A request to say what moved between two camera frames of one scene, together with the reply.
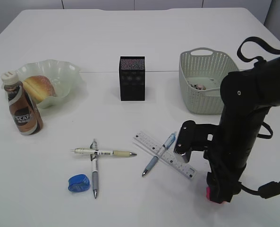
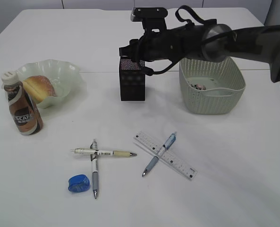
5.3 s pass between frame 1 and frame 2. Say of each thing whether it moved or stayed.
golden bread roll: stayed
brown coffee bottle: stayed
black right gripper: moved
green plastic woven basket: stayed
